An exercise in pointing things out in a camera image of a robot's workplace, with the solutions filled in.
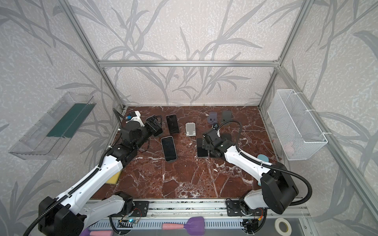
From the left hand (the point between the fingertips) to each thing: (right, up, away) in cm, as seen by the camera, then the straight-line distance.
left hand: (160, 115), depth 75 cm
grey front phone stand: (+41, 0, +35) cm, 54 cm away
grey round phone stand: (+30, -2, +33) cm, 45 cm away
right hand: (+28, -12, +13) cm, 33 cm away
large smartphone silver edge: (+2, -19, +11) cm, 22 cm away
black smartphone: (+2, -5, +23) cm, 24 cm away
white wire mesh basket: (+62, -8, -14) cm, 64 cm away
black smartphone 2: (+27, -16, -15) cm, 35 cm away
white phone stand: (+14, -9, +27) cm, 32 cm away
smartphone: (+22, -24, +18) cm, 37 cm away
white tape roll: (+59, -51, -5) cm, 78 cm away
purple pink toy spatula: (+18, -53, -5) cm, 57 cm away
